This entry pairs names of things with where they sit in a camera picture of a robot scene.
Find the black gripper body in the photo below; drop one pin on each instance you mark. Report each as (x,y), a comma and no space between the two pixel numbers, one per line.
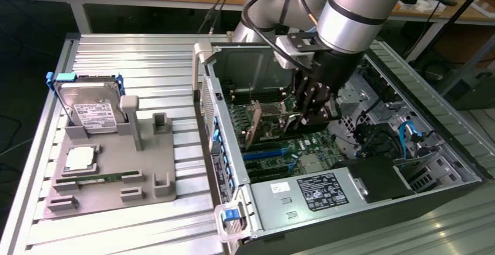
(340,66)

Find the green graphics card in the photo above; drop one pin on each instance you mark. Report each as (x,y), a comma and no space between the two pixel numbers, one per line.
(271,124)

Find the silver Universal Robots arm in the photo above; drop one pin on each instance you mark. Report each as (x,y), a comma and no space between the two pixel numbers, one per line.
(355,5)

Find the long blue expansion slot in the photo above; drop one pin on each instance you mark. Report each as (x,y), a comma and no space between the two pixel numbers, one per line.
(263,154)

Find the black expansion slot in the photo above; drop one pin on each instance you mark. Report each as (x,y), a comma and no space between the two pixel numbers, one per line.
(267,172)

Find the open metal socket cover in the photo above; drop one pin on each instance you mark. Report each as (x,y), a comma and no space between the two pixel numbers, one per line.
(288,104)

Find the CPU socket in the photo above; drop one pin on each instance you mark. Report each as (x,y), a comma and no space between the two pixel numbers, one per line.
(271,107)

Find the silver metal disk bay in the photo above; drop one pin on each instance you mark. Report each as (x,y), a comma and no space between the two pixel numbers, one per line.
(359,98)

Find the black installed RAM stick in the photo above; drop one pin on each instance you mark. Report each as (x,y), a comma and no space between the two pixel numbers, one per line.
(277,139)

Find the green motherboard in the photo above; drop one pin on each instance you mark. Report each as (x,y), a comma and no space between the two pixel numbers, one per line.
(312,147)

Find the wooden desk with clutter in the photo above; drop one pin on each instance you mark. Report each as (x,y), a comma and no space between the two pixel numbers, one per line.
(425,11)

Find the black plastic air shroud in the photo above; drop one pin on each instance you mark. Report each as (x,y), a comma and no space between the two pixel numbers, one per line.
(375,179)

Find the grey power supply unit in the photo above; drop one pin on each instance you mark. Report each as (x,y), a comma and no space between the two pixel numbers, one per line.
(301,200)

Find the black slanted stand pole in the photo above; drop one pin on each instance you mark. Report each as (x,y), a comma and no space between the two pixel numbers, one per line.
(456,11)

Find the open black PC case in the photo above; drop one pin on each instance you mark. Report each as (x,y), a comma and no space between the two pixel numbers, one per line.
(387,208)

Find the blue case latch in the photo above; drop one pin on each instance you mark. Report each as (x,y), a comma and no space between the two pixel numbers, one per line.
(228,215)

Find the grey parts rack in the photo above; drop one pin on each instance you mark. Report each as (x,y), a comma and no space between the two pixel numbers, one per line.
(116,156)

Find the silver hard disk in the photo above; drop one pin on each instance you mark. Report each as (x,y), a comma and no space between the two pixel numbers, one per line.
(92,110)

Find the green RAM stick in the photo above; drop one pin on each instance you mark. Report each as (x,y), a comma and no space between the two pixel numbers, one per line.
(104,177)

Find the silver CPU chip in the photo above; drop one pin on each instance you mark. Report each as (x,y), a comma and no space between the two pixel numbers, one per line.
(80,158)

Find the blue disk caddy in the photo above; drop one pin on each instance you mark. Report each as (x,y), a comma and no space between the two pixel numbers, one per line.
(64,78)

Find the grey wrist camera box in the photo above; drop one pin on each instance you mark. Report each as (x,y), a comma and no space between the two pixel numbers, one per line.
(297,46)

